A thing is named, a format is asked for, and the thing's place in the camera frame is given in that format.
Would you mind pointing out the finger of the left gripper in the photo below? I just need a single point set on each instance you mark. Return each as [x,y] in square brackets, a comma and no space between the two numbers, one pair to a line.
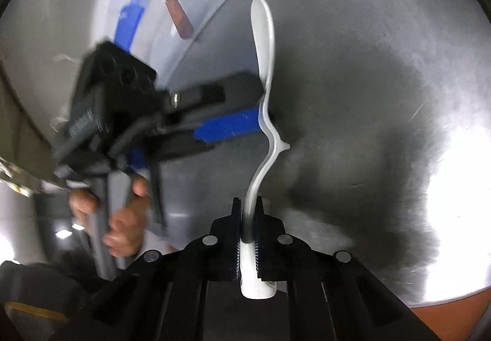
[230,94]
[208,134]

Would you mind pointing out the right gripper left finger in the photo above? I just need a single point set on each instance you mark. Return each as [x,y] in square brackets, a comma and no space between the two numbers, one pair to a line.
[233,238]

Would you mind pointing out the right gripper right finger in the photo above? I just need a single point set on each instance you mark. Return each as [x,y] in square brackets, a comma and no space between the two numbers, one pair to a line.
[259,236]

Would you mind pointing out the white plastic spoon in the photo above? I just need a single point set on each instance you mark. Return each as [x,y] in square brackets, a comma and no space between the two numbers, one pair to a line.
[252,287]

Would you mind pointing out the person's left hand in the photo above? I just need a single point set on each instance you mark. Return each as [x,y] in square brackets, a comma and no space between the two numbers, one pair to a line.
[126,226]

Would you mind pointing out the wooden handled metal scraper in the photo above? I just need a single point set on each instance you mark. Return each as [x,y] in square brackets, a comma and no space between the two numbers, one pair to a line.
[179,18]

